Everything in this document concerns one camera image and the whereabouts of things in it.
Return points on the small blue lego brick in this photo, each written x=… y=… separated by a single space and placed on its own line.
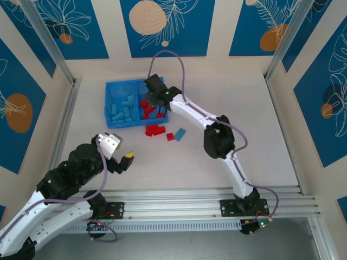
x=129 y=118
x=117 y=117

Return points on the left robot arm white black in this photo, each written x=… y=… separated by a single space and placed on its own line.
x=67 y=216

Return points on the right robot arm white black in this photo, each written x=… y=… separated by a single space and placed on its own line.
x=217 y=140

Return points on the blue two-compartment plastic bin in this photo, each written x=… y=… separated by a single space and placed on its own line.
x=119 y=90

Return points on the small red lego brick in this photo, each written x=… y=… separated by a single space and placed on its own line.
x=170 y=136

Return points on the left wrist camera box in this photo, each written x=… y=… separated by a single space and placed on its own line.
x=109 y=145

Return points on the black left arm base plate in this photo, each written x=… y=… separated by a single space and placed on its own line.
x=119 y=210

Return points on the aluminium side rail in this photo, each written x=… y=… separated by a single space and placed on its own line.
x=70 y=108
x=271 y=92

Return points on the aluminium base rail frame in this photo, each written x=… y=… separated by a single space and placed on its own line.
x=173 y=203

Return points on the blue floral wall panel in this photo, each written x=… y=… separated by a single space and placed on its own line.
x=21 y=81
x=244 y=27
x=320 y=122
x=32 y=38
x=317 y=27
x=81 y=27
x=343 y=205
x=189 y=27
x=2 y=214

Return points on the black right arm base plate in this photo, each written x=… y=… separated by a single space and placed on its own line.
x=227 y=207

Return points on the aluminium corner post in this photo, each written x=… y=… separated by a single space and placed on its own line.
x=287 y=40
x=49 y=40

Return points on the aluminium frame leg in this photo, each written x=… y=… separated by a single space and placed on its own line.
x=320 y=238

